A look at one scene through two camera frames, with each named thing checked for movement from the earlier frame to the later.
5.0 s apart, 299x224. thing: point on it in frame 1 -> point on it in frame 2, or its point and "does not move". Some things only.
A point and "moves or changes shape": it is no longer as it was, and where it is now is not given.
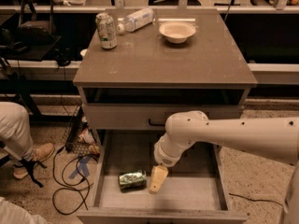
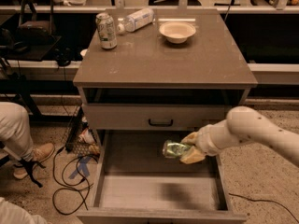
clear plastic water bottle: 135,20 does not move
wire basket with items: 77,135 does not move
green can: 131,180 moves or changes shape
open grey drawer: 194,190 does not move
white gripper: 163,157 -> 205,140
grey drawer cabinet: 137,69 does not move
